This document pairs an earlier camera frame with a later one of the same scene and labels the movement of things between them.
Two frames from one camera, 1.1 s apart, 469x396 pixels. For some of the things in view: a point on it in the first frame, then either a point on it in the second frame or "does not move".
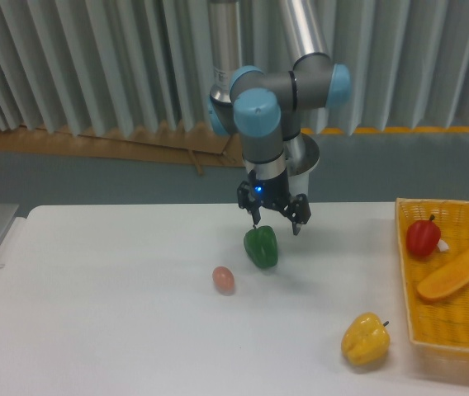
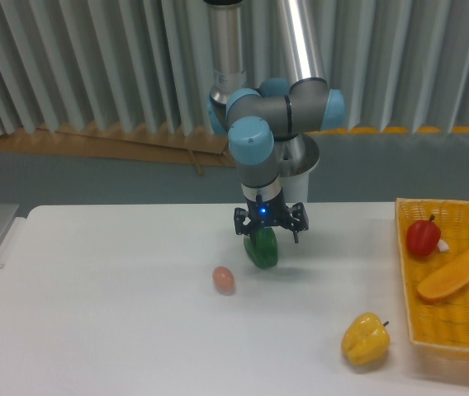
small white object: (442, 245) does not move
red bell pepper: (423, 236) does not move
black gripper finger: (247, 199) to (241, 228)
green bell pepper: (262, 246) does not move
